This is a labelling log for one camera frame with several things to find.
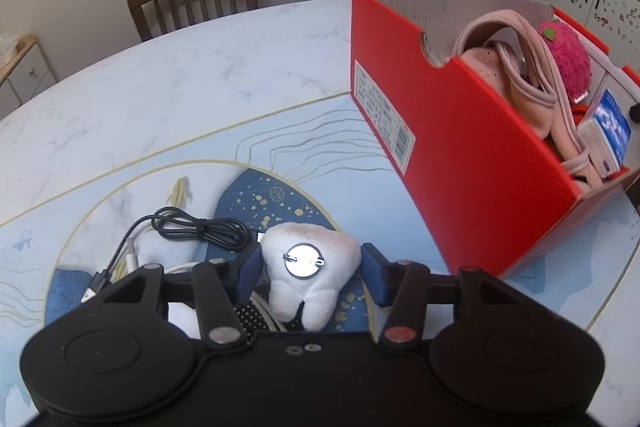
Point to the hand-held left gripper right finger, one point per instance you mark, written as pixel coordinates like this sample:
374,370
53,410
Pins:
374,274

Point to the white tooth plush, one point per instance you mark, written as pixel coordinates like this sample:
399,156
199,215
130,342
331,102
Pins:
280,247

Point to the black dotted item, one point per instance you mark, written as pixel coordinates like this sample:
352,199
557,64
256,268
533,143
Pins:
247,317

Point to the wooden sideboard with white drawers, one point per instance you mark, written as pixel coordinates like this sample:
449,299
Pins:
27,77

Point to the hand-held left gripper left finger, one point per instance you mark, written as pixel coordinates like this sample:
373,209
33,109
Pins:
248,272

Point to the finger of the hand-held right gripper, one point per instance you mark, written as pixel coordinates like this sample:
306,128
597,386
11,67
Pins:
635,113

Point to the pink fleece cloth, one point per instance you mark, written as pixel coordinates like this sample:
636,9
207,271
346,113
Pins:
530,102

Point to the red cardboard shoe box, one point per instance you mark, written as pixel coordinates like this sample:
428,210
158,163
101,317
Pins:
465,147

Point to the blue tissue pack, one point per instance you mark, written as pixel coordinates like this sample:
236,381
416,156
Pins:
612,122

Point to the pink dragon fruit plush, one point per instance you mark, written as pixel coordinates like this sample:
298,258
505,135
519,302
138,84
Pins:
567,57

